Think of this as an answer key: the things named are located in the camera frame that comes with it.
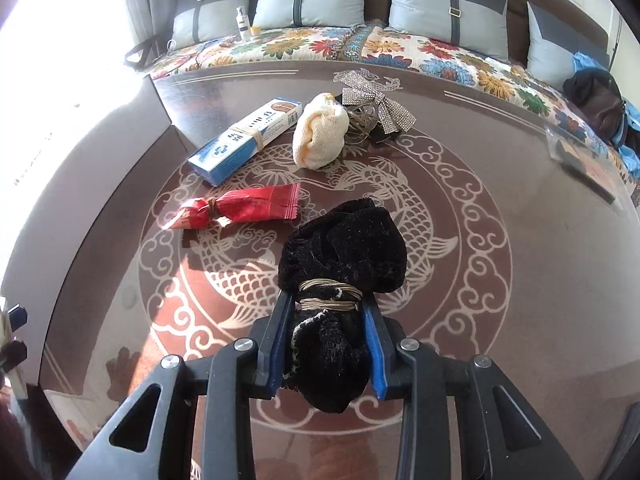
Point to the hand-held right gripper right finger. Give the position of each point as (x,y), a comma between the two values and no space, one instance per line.
(380,360)

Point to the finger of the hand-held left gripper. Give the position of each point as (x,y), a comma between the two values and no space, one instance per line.
(14,317)
(14,355)

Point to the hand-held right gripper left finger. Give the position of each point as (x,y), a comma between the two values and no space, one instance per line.
(272,350)

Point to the black velvet pouch with band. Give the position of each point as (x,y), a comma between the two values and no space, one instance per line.
(340,260)

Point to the brown glass desktop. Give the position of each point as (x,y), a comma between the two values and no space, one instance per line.
(500,285)

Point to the red snack packet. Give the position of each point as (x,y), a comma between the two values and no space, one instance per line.
(235,207)

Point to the blue and white toothpaste box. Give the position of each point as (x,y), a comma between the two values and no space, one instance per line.
(247,137)

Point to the cream knitted cloth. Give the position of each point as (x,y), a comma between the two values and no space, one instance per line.
(320,132)

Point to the rhinestone bow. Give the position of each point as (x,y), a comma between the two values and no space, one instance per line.
(380,97)

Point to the floral sofa cover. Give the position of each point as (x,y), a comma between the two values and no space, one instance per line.
(375,55)

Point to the small yellow jar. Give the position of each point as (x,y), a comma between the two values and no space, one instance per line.
(256,32)

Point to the white pump bottle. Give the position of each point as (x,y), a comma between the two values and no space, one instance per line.
(243,22)

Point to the dark brown bag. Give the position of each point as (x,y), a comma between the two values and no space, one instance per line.
(600,100)

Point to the grey curtain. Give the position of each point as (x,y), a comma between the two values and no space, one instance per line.
(145,0)

